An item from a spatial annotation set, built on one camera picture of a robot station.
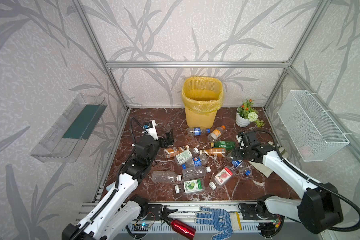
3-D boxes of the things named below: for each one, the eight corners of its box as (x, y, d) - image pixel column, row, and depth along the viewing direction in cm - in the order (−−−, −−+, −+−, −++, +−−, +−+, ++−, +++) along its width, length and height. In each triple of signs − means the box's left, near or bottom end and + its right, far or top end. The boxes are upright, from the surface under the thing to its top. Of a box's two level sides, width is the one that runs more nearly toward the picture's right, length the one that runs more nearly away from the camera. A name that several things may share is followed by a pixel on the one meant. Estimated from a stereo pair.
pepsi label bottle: (182, 170, 89) (182, 167, 85) (181, 161, 92) (180, 158, 89) (208, 165, 90) (208, 162, 87) (206, 157, 94) (206, 154, 91)
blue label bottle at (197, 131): (187, 137, 104) (187, 133, 101) (187, 131, 108) (187, 127, 104) (209, 137, 104) (210, 133, 101) (209, 131, 108) (209, 127, 104)
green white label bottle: (179, 165, 91) (178, 163, 88) (175, 158, 94) (174, 155, 91) (200, 154, 96) (200, 151, 93) (195, 148, 99) (195, 145, 96)
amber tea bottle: (200, 158, 94) (200, 154, 90) (199, 151, 97) (200, 147, 93) (224, 158, 94) (226, 154, 90) (223, 151, 97) (225, 147, 93)
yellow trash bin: (183, 135, 107) (181, 104, 83) (184, 108, 124) (182, 76, 101) (219, 135, 107) (227, 104, 83) (214, 108, 124) (220, 76, 101)
